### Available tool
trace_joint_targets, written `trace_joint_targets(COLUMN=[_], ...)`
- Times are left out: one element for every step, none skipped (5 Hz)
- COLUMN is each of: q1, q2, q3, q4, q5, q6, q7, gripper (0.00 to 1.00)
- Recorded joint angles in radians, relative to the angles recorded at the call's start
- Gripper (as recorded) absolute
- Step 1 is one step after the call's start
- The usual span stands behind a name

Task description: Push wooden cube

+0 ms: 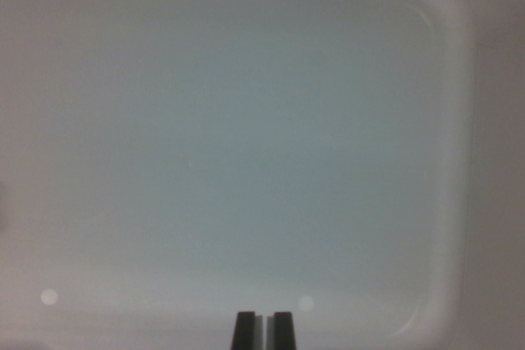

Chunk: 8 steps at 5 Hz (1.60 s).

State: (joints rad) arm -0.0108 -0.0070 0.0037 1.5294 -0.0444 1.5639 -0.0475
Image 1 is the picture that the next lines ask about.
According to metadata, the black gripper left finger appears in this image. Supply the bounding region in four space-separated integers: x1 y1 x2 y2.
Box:
231 311 264 350

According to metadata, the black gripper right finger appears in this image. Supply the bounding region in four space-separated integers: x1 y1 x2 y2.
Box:
266 311 298 350

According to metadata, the white plastic tray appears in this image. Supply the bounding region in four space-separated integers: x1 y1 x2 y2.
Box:
0 0 480 350

